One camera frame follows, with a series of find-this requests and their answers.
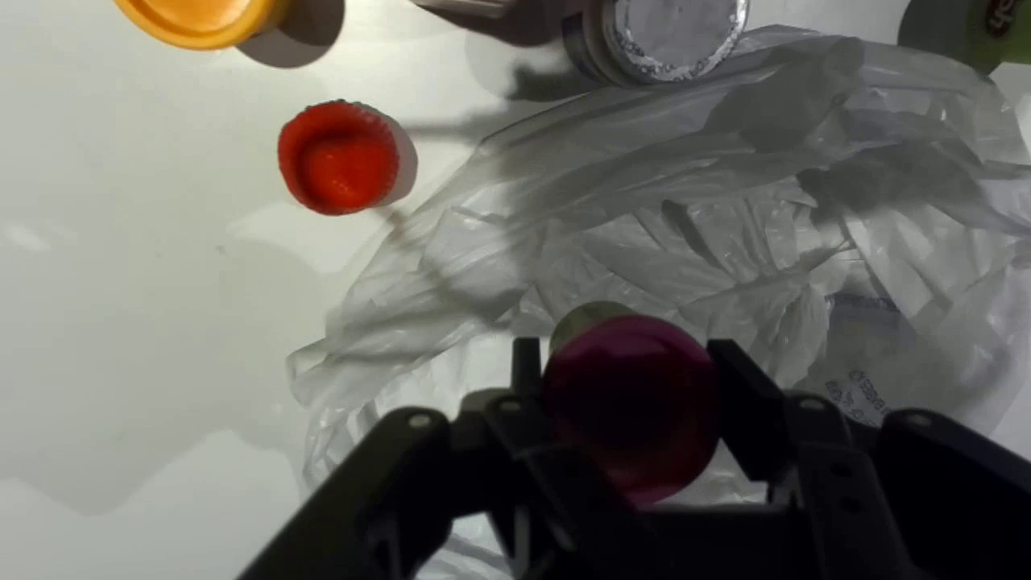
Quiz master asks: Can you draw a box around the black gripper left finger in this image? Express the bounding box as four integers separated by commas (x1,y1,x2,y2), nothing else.
238,336,605,580

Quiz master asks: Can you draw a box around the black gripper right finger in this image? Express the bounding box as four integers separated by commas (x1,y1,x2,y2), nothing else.
702,336,1031,580

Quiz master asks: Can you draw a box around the small red lid cup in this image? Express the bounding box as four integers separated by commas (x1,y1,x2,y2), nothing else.
274,96,420,220

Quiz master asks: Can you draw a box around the silver lid white jar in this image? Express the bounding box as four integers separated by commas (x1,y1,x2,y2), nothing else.
561,0,754,90

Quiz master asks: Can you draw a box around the crumpled clear plastic bag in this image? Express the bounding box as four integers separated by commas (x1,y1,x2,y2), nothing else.
285,26,1031,487

